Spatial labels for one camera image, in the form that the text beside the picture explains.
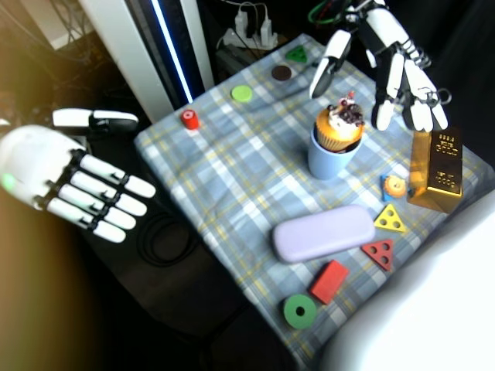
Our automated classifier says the blueberry cupcake toy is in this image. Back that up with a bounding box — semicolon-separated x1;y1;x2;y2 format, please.
315;91;366;152

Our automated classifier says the blue plastic cup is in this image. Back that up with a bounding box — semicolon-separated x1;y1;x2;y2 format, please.
307;125;364;181

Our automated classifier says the white column with blue light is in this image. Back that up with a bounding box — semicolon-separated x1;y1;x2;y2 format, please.
79;0;216;124

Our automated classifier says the red cylinder block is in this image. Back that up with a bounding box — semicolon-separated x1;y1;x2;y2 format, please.
180;109;200;131

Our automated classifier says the blue plaid cloth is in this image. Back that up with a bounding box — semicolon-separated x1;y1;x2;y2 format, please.
134;32;495;370

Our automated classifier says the green sandwich cookie toy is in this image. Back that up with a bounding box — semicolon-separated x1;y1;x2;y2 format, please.
230;84;254;104

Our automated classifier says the white power strip with plugs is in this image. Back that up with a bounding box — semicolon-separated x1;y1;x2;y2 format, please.
222;2;279;50

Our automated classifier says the brown sandwich cookie toy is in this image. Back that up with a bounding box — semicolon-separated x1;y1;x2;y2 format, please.
271;64;293;82

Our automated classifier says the green triangle block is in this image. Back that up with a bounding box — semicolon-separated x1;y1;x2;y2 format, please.
285;44;309;64

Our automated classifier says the lilac glasses case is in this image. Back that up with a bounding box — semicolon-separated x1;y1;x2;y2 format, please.
272;205;377;264

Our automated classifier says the stack of coloured wooden rings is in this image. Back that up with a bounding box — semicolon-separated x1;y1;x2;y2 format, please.
281;294;318;330

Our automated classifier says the red rectangular block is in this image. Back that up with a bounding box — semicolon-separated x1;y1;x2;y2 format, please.
308;259;350;306

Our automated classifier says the blue triangle block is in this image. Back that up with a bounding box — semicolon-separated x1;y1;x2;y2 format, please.
379;174;407;203

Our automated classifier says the red triangle block with holes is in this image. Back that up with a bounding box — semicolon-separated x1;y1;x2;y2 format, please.
360;238;394;272

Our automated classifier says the yellow triangle block with holes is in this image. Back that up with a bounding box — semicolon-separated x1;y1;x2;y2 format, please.
373;203;408;234

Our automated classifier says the flower biscuit toy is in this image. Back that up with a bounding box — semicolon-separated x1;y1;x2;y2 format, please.
384;174;407;199

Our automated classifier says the gold bar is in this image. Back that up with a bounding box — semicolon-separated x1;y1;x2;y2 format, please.
406;126;464;215

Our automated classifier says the black coiled cable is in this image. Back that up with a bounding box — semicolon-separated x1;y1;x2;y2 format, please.
137;212;194;267

